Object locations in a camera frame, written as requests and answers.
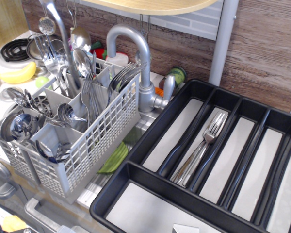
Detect steel fork being moved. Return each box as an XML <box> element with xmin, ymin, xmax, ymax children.
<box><xmin>39</xmin><ymin>0</ymin><xmax>81</xmax><ymax>95</ymax></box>

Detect steel forks in tray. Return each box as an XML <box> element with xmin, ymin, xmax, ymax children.
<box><xmin>171</xmin><ymin>112</ymin><xmax>228</xmax><ymax>187</ymax></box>

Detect black cutlery tray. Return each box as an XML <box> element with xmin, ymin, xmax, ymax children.
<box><xmin>90</xmin><ymin>80</ymin><xmax>291</xmax><ymax>233</ymax></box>

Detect grey plastic cutlery basket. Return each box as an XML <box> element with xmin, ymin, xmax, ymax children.
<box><xmin>0</xmin><ymin>57</ymin><xmax>141</xmax><ymax>205</ymax></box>

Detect steel fork back compartment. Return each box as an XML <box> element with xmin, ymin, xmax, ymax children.
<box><xmin>34</xmin><ymin>35</ymin><xmax>68</xmax><ymax>97</ymax></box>

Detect silver sink faucet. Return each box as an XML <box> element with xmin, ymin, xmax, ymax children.
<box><xmin>106</xmin><ymin>24</ymin><xmax>175</xmax><ymax>112</ymax></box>

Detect steel forks right compartment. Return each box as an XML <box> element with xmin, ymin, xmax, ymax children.
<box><xmin>107</xmin><ymin>62</ymin><xmax>148</xmax><ymax>105</ymax></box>

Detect steel forks compartment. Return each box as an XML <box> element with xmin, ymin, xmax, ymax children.
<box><xmin>107</xmin><ymin>62</ymin><xmax>148</xmax><ymax>105</ymax></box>
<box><xmin>81</xmin><ymin>72</ymin><xmax>99</xmax><ymax>126</ymax></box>

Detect green toy can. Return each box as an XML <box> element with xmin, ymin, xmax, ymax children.
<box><xmin>159</xmin><ymin>66</ymin><xmax>187</xmax><ymax>91</ymax></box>

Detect steel forks middle compartment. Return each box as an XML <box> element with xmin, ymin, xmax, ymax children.
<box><xmin>81</xmin><ymin>72</ymin><xmax>99</xmax><ymax>126</ymax></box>

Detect white toy food item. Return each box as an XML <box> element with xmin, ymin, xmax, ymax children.
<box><xmin>106</xmin><ymin>52</ymin><xmax>129</xmax><ymax>67</ymax></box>

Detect steel spoon centre compartment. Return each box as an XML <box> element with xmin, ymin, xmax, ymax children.
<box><xmin>45</xmin><ymin>103</ymin><xmax>88</xmax><ymax>128</ymax></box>

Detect steel spoon compartment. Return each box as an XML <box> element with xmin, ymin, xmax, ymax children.
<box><xmin>73</xmin><ymin>48</ymin><xmax>92</xmax><ymax>77</ymax></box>
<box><xmin>45</xmin><ymin>103</ymin><xmax>88</xmax><ymax>128</ymax></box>

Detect steel spoon back compartment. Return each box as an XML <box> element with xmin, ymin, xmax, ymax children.
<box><xmin>73</xmin><ymin>48</ymin><xmax>92</xmax><ymax>77</ymax></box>

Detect red toy pepper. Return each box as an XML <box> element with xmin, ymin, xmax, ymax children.
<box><xmin>90</xmin><ymin>41</ymin><xmax>107</xmax><ymax>60</ymax></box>

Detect steel spoons front compartment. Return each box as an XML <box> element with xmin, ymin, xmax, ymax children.
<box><xmin>35</xmin><ymin>140</ymin><xmax>72</xmax><ymax>164</ymax></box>

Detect steel spoons compartment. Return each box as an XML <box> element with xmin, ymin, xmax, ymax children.
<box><xmin>6</xmin><ymin>88</ymin><xmax>50</xmax><ymax>114</ymax></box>
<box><xmin>35</xmin><ymin>140</ymin><xmax>72</xmax><ymax>164</ymax></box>

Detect light wooden shelf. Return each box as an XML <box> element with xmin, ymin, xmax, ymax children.
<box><xmin>85</xmin><ymin>0</ymin><xmax>217</xmax><ymax>16</ymax></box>

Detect green toy ball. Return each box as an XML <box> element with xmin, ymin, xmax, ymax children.
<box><xmin>35</xmin><ymin>76</ymin><xmax>49</xmax><ymax>88</ymax></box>

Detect steel pot on stove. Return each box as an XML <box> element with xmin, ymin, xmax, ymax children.
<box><xmin>27</xmin><ymin>34</ymin><xmax>68</xmax><ymax>66</ymax></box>

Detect steel spoons left compartment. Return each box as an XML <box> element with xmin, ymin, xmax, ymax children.
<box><xmin>6</xmin><ymin>88</ymin><xmax>50</xmax><ymax>114</ymax></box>

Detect large steel spoon front left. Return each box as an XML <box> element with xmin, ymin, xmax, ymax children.
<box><xmin>0</xmin><ymin>113</ymin><xmax>38</xmax><ymax>142</ymax></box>

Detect yellow toy banana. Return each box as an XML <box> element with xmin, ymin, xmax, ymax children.
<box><xmin>0</xmin><ymin>62</ymin><xmax>36</xmax><ymax>84</ymax></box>

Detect grey metal pole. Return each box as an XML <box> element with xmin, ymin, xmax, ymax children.
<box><xmin>208</xmin><ymin>0</ymin><xmax>239</xmax><ymax>86</ymax></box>

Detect hanging slotted steel ladle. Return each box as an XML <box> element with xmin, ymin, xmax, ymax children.
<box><xmin>38</xmin><ymin>2</ymin><xmax>56</xmax><ymax>36</ymax></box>

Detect black coil stove burner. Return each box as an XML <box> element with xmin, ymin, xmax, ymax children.
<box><xmin>0</xmin><ymin>39</ymin><xmax>29</xmax><ymax>62</ymax></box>

